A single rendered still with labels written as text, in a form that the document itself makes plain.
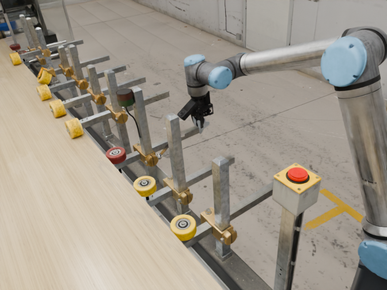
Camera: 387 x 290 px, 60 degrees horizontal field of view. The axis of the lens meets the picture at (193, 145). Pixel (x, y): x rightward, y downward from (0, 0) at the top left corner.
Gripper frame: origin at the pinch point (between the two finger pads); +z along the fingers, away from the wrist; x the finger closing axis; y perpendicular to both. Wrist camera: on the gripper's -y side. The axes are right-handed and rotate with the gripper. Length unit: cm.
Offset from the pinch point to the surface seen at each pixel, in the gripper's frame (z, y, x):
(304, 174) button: -41, -26, -82
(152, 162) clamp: -2.8, -29.9, -9.0
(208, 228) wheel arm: -2, -32, -52
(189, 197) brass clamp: -0.3, -28.3, -34.0
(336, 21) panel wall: 25, 242, 101
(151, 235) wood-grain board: -9, -50, -48
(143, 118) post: -22.7, -28.2, -6.4
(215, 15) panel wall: 59, 263, 336
